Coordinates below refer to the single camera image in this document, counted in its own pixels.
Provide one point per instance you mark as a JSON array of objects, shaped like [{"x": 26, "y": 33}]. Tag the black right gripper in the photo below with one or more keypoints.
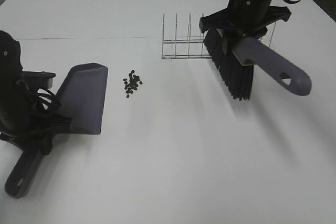
[{"x": 244, "y": 14}]

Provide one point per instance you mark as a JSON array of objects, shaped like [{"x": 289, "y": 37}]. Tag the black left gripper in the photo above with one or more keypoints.
[{"x": 25, "y": 117}]

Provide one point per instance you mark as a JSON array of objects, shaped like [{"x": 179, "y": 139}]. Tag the grey hand brush black bristles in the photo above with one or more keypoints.
[{"x": 235, "y": 61}]

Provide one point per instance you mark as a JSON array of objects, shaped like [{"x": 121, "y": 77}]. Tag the grey plastic dustpan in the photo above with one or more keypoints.
[{"x": 80, "y": 97}]

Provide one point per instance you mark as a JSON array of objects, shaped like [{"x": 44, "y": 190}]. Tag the pile of coffee beans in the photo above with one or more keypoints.
[{"x": 131, "y": 83}]

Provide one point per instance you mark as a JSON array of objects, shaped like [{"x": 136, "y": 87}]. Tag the chrome wire rack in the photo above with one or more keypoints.
[{"x": 190, "y": 45}]

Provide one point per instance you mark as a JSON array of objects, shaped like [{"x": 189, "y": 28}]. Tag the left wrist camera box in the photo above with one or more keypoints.
[{"x": 37, "y": 80}]

